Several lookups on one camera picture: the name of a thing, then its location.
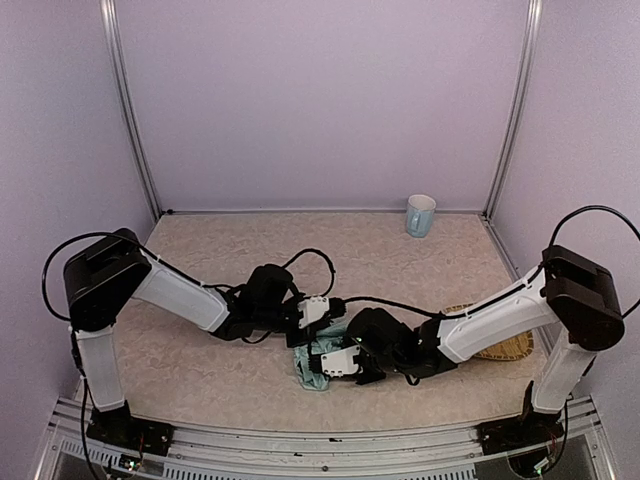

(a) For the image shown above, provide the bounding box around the mint green black umbrella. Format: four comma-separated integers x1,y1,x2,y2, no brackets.
293,321,347,392

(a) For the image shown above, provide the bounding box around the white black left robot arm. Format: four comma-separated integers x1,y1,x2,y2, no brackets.
63,229,329,413

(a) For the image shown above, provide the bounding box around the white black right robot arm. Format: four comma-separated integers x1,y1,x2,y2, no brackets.
347,245,625,415

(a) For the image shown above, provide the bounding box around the woven bamboo tray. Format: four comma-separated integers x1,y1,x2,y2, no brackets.
438,304,534,364

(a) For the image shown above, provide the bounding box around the light blue ceramic mug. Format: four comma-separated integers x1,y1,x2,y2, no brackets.
406,194,437,238

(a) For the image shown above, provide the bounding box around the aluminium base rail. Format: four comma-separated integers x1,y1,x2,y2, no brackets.
34,394,616,480

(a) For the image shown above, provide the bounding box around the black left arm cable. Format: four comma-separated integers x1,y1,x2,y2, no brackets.
41,231,121,321

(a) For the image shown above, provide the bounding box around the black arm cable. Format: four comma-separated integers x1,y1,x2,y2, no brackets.
547,204,640,321
41,231,121,321

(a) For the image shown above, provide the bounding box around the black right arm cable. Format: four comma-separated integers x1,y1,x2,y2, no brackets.
547,204,640,321

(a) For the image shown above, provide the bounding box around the grey aluminium left post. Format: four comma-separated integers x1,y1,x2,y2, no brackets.
99,0,163,222

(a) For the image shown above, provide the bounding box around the grey aluminium frame post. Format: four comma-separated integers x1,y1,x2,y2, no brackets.
483,0,543,223

